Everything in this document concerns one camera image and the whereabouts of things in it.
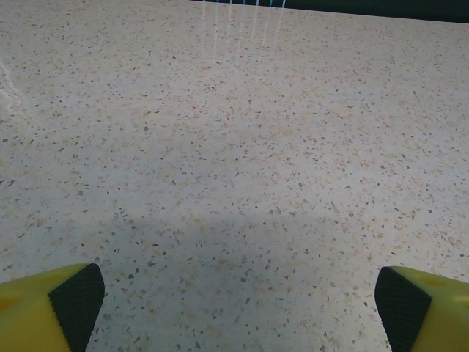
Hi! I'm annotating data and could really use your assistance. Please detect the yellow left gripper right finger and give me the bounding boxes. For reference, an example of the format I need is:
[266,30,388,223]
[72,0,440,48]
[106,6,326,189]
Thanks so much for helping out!
[375,265,469,352]

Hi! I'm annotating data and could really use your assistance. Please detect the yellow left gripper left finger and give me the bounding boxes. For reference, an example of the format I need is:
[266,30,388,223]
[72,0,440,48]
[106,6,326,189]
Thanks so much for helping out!
[0,263,106,352]

